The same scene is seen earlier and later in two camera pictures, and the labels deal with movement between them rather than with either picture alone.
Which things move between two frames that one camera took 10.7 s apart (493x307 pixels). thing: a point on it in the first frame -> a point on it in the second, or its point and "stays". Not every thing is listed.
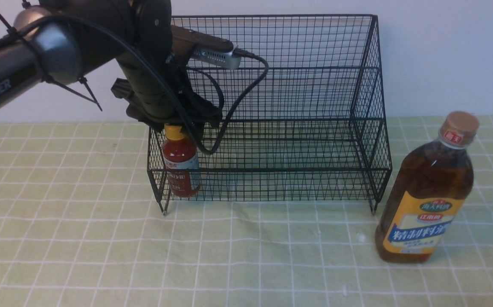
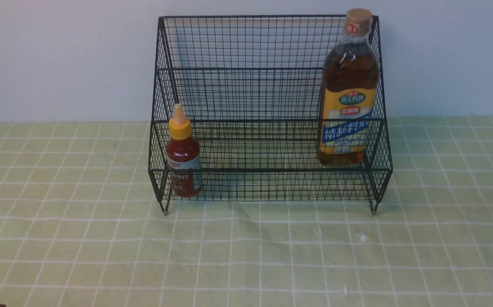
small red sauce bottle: [180, 159] stays
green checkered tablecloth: [67, 214] stays
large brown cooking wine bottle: [420, 214] -> [350, 85]
